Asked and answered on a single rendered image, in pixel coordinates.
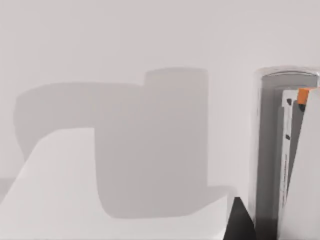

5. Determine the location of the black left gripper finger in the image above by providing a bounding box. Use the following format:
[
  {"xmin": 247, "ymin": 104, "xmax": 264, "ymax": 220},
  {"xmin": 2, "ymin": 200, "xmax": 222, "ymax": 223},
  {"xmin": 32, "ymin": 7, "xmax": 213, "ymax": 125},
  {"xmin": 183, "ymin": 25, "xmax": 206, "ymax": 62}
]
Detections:
[{"xmin": 223, "ymin": 196, "xmax": 257, "ymax": 240}]

